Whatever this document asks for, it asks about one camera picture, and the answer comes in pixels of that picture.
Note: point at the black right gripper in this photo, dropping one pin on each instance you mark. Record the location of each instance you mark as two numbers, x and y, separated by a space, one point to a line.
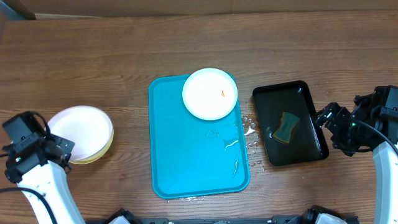
340 116

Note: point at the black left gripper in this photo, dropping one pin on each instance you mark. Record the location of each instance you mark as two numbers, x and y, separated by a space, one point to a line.
66 143

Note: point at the white plate with red stain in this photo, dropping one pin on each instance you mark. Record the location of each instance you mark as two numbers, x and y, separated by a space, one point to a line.
88 127

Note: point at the yellow-green plate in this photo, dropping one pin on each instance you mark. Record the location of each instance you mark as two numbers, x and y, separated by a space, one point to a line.
98 155

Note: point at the yellow-green sponge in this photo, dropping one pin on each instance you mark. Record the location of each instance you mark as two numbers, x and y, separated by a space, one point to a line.
288 123

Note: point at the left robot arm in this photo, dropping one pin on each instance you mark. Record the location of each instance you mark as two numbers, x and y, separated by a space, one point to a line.
37 166

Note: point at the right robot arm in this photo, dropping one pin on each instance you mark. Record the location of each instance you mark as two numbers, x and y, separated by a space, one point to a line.
385 160

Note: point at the black water tray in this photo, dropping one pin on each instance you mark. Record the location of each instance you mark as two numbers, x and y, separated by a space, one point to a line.
308 141

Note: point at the teal plastic tray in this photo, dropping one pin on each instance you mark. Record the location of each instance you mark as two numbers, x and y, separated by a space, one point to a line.
190 156

